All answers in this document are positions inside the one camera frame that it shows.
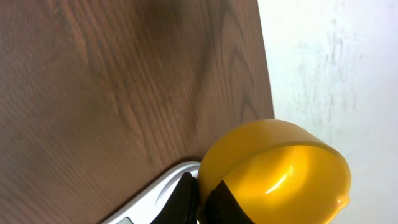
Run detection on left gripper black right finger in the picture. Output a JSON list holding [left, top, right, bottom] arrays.
[[204, 180, 254, 224]]

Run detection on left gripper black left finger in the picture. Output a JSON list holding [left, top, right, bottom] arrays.
[[151, 172, 198, 224]]

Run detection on yellow measuring scoop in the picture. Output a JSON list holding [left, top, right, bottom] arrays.
[[197, 119, 351, 223]]

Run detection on white digital kitchen scale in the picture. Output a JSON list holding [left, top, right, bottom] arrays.
[[103, 161, 200, 224]]

